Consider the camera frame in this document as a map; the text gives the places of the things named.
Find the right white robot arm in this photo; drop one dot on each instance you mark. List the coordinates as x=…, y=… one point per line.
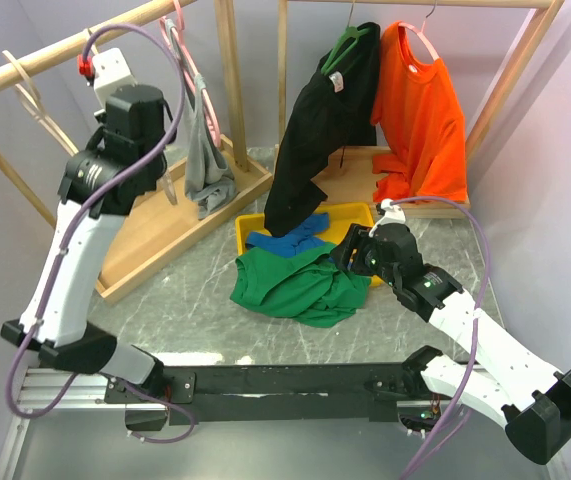
x=526, y=396

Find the yellow plastic tray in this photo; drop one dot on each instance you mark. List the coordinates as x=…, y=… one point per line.
x=250, y=225

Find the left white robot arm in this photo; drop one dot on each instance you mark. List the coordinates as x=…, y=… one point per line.
x=122, y=161

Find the pink hanger rack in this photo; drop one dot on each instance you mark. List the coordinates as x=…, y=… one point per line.
x=172, y=32
x=420, y=32

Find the green hanger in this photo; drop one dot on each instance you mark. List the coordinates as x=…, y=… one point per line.
x=345, y=43

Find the wooden hanger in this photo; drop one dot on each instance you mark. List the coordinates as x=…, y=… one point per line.
x=170, y=187
x=30, y=98

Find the left wooden clothes rack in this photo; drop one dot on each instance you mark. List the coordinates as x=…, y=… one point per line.
x=155, y=233

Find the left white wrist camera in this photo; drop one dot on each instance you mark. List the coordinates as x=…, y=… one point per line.
x=87, y=69

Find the wooden clothes rack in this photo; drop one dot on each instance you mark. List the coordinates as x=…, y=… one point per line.
x=350, y=178
x=155, y=233

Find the green tank top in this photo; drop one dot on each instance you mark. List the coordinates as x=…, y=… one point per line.
x=308, y=288

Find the right wooden clothes rack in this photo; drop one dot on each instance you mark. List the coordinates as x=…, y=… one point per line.
x=350, y=178

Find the pink hanger right rack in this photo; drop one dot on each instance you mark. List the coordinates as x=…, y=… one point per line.
x=420, y=32

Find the pink hanger left rack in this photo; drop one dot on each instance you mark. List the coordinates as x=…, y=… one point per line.
x=172, y=32

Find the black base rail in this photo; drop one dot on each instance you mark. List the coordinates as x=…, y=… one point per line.
x=234, y=393

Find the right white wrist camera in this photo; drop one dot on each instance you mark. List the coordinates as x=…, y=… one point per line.
x=390, y=213

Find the orange t-shirt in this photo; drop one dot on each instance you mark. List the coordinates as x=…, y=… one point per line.
x=417, y=109

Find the grey tank top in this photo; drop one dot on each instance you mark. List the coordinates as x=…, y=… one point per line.
x=209, y=181

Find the black t-shirt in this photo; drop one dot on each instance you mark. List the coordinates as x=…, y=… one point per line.
x=331, y=112

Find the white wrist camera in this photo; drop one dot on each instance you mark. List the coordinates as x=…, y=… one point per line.
x=87, y=69
x=390, y=213

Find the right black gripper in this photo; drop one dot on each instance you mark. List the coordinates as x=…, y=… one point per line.
x=357, y=237

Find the blue garment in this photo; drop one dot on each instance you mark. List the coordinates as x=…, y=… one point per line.
x=307, y=244

